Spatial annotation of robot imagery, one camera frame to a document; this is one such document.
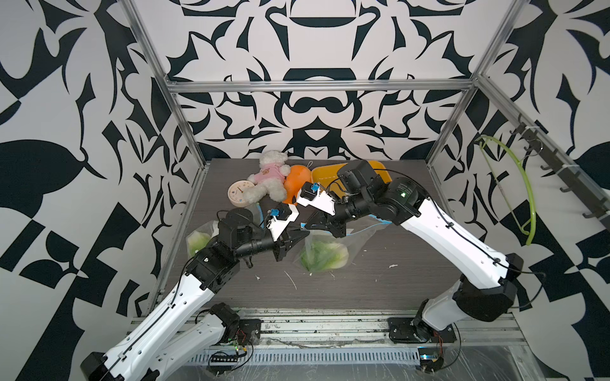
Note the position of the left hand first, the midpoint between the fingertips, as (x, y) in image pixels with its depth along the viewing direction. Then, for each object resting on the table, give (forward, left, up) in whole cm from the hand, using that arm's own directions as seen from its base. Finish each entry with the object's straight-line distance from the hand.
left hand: (303, 224), depth 64 cm
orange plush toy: (+36, +1, -21) cm, 42 cm away
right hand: (0, -1, +3) cm, 3 cm away
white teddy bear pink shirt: (+36, +13, -22) cm, 44 cm away
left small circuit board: (-29, +24, -30) cm, 48 cm away
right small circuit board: (-29, -36, -31) cm, 56 cm away
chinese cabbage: (-2, -6, -18) cm, 19 cm away
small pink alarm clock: (+33, +29, -27) cm, 51 cm away
